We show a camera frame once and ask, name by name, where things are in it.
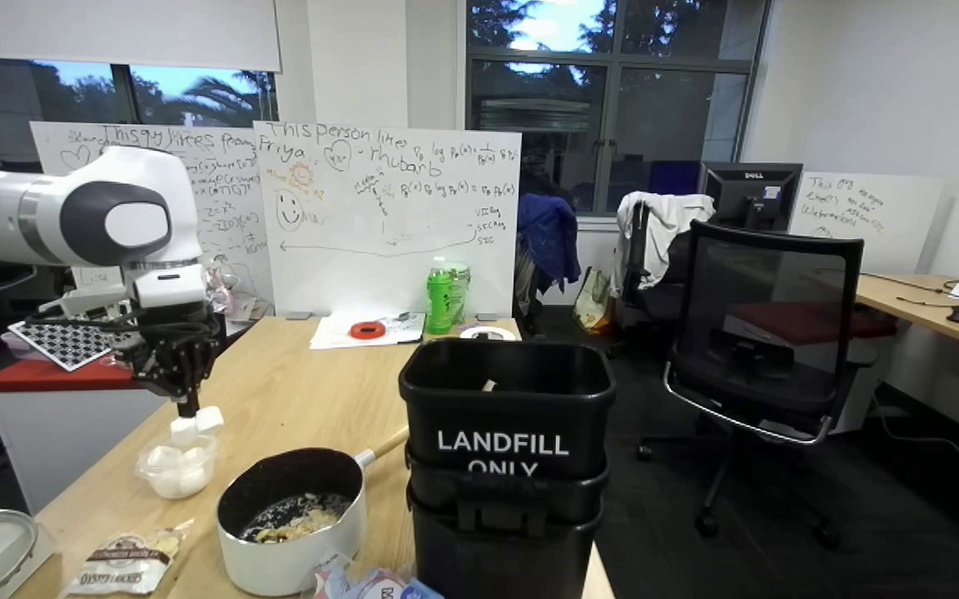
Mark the red tape roll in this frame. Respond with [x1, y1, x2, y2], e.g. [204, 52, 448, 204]
[345, 317, 389, 342]

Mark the small white bowl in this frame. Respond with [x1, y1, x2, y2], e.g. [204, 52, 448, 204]
[457, 320, 523, 345]

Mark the wooden office desk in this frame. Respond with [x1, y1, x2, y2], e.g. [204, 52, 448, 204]
[852, 268, 959, 361]

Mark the oyster crackers packet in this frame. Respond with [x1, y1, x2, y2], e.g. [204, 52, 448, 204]
[61, 520, 200, 599]

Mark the whiteboard with dense writing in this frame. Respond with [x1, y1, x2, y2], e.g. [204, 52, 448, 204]
[27, 115, 273, 326]

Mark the white window blind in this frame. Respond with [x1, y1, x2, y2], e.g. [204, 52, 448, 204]
[0, 0, 284, 75]

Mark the white paper sheet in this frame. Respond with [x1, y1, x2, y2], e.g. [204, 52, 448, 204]
[307, 306, 425, 354]

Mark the black Dell monitor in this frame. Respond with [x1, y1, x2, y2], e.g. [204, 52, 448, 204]
[698, 158, 806, 235]

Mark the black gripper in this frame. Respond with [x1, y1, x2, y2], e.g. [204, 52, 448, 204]
[122, 306, 231, 421]

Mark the checkerboard calibration sheet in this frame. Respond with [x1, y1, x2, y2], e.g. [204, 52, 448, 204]
[4, 313, 134, 376]

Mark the white cloth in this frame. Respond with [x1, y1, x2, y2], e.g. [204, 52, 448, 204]
[612, 188, 719, 293]

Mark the white cabinet with red top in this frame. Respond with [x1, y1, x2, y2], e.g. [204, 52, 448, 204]
[0, 348, 168, 514]

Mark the black mesh office chair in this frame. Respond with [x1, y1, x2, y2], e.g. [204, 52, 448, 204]
[632, 216, 874, 547]

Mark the small leaning whiteboard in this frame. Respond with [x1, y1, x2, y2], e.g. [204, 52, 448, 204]
[785, 165, 955, 279]

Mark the blue white snack bag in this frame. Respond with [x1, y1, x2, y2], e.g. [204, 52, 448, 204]
[309, 558, 448, 599]

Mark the whiteboard with smiley drawing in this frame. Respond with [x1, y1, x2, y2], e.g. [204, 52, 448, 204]
[252, 121, 527, 324]

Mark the blue jacket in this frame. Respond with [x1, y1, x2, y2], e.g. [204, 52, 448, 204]
[515, 188, 586, 293]

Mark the black landfill bin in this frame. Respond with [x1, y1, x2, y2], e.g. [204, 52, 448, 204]
[407, 503, 606, 599]
[395, 335, 618, 478]
[407, 459, 612, 539]

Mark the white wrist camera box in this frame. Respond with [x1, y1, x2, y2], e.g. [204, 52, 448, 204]
[41, 264, 212, 326]

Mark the white pot with black interior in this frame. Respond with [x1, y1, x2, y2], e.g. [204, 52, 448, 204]
[212, 425, 408, 599]

